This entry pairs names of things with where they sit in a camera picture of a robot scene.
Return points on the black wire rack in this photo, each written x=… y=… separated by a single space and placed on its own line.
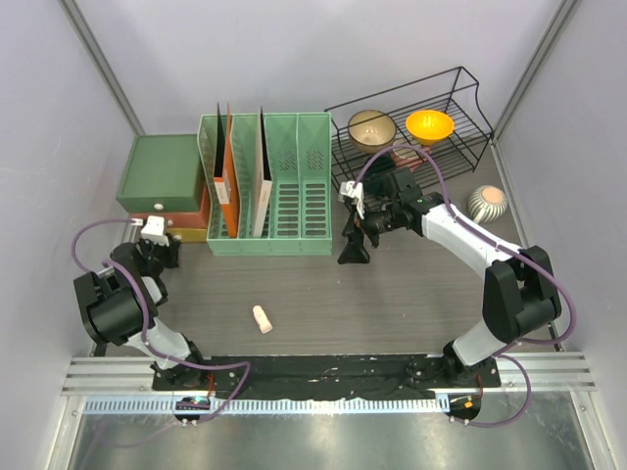
x=453 y=92

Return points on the orange folder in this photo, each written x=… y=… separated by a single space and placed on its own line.
x=224 y=175

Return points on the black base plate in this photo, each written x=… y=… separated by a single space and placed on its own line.
x=328 y=377

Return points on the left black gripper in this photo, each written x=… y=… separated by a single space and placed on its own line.
x=171 y=251

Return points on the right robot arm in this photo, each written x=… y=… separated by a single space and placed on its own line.
x=518 y=294

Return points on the drawer box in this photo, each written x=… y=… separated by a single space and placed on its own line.
x=163 y=176

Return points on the brown glass bowl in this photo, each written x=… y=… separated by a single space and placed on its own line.
x=370 y=131

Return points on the white cable tray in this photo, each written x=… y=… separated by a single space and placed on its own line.
x=180 y=405

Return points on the white folder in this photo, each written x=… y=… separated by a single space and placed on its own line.
x=262 y=180

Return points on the orange bowl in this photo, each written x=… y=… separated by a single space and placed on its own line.
x=429 y=127

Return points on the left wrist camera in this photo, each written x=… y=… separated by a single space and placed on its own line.
x=152 y=229

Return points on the pink mug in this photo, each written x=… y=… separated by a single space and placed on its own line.
x=405 y=157

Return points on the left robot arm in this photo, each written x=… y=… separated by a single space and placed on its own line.
x=119 y=306

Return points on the pink eraser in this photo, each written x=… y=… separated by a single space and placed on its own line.
x=261 y=319

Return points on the green file organizer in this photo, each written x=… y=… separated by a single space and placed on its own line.
x=298 y=215

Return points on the striped ceramic mug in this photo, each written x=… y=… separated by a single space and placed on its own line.
x=486 y=204

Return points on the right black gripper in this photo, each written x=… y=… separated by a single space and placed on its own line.
x=355 y=252

